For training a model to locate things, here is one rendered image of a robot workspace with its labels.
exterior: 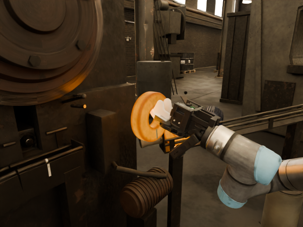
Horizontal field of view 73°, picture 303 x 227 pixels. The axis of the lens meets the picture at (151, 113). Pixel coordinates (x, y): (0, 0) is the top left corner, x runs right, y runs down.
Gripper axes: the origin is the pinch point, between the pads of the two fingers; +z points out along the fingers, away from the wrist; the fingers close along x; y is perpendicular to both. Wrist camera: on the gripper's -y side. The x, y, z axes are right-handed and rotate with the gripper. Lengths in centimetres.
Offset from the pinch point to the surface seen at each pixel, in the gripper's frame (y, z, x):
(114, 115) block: -9.9, 16.1, -0.6
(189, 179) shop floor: -88, 7, -90
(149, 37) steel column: -18, 277, -323
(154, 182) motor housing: -31.8, -3.9, -8.8
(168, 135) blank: -16.6, 1.8, -19.0
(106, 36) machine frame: 13.8, 39.4, -11.5
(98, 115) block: -9.9, 18.9, 4.4
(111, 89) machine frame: -5.3, 28.2, -8.5
